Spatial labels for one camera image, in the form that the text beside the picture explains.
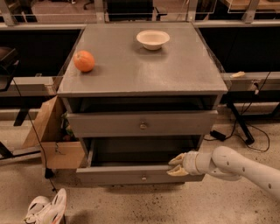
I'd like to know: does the brown cardboard box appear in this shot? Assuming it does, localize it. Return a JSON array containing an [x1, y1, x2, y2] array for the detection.
[[23, 96, 85, 169]]

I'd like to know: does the grey drawer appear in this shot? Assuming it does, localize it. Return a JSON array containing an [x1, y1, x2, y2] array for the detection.
[[67, 110, 217, 137], [77, 136, 202, 186]]

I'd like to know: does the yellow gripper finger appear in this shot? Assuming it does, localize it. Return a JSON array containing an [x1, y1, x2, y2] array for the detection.
[[168, 153, 186, 165], [167, 164, 188, 177]]

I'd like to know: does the black cable on left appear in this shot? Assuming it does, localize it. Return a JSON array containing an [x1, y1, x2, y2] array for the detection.
[[11, 77, 58, 193]]

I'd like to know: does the black power adapter with cable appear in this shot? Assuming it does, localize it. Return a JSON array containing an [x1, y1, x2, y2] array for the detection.
[[203, 78, 271, 153]]

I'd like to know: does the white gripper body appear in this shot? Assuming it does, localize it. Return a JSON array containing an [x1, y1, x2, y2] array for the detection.
[[183, 151, 200, 176]]

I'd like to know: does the white paper bowl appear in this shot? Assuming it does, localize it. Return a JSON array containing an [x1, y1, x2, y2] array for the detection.
[[136, 30, 170, 51]]

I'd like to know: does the orange fruit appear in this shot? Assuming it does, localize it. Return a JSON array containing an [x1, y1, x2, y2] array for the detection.
[[73, 51, 95, 73]]

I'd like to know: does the white sneaker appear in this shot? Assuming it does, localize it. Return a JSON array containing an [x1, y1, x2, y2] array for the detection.
[[24, 188, 67, 224]]

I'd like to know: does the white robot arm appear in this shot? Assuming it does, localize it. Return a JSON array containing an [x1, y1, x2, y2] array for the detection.
[[167, 146, 280, 200]]

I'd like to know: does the black office chair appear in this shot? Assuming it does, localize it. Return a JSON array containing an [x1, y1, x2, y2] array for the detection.
[[0, 46, 19, 92]]

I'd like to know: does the grey top drawer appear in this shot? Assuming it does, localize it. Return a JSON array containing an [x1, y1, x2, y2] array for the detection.
[[67, 110, 217, 137]]

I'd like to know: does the small yellow foam piece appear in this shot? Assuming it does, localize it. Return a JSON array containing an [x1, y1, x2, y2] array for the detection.
[[230, 71, 245, 79]]

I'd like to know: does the grey drawer cabinet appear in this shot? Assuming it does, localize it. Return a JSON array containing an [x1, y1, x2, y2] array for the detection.
[[56, 22, 228, 156]]

